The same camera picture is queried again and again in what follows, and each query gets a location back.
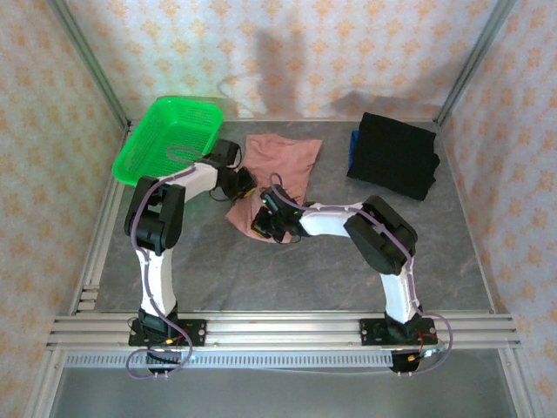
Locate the pink t-shirt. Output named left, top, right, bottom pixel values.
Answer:
left=225, top=133, right=324, bottom=239

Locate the green plastic basket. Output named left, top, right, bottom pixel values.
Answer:
left=111, top=95, right=225, bottom=189

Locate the folded blue t-shirt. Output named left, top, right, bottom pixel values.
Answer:
left=349, top=129, right=362, bottom=169

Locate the folded black t-shirt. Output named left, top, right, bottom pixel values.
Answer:
left=346, top=111, right=440, bottom=201

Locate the aluminium frame rail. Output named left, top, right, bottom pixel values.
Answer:
left=45, top=313, right=521, bottom=350

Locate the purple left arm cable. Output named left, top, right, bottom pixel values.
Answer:
left=124, top=146, right=218, bottom=381

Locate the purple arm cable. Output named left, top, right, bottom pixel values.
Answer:
left=269, top=172, right=456, bottom=376
left=124, top=146, right=218, bottom=381

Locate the slotted grey cable duct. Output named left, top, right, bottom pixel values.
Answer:
left=64, top=350, right=395, bottom=367

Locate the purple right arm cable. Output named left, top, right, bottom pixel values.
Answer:
left=269, top=172, right=456, bottom=376

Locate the aluminium side rail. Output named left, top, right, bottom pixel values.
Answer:
left=68, top=173, right=131, bottom=315

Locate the aluminium frame post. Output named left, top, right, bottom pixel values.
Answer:
left=46, top=0, right=132, bottom=128
left=433, top=0, right=520, bottom=127

